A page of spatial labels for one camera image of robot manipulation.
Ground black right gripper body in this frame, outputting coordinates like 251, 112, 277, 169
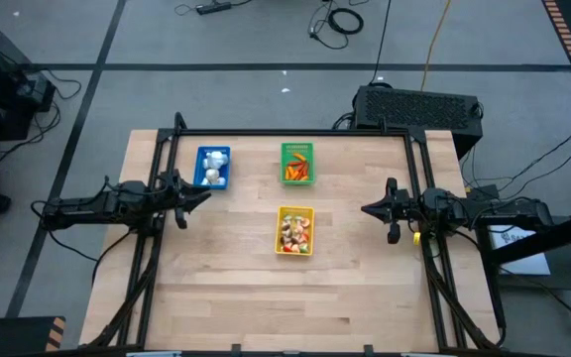
383, 177, 418, 245

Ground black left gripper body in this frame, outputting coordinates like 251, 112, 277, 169
156, 169, 192, 230

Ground blue plastic basket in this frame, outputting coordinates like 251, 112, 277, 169
193, 145, 232, 191

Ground yellow plastic basket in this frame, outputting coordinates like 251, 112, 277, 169
274, 205, 315, 258

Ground black computer tower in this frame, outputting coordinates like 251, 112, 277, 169
352, 84, 485, 160

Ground green plastic basket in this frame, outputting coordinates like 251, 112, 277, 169
280, 141, 315, 187

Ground white paper sheet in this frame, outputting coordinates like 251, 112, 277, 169
488, 223, 552, 277

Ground black metal stand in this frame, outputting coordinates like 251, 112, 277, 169
473, 205, 571, 328

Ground black power strip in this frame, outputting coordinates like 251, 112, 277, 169
194, 1, 233, 16

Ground hazard-striped black case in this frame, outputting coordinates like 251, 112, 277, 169
0, 315, 67, 357

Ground black metal table frame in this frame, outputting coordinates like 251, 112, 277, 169
79, 112, 508, 353

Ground long black floor cable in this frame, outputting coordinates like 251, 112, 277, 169
368, 0, 394, 84

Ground yellow floor cable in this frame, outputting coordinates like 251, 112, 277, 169
419, 0, 453, 91

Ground coiled black cable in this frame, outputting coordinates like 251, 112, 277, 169
308, 0, 365, 51

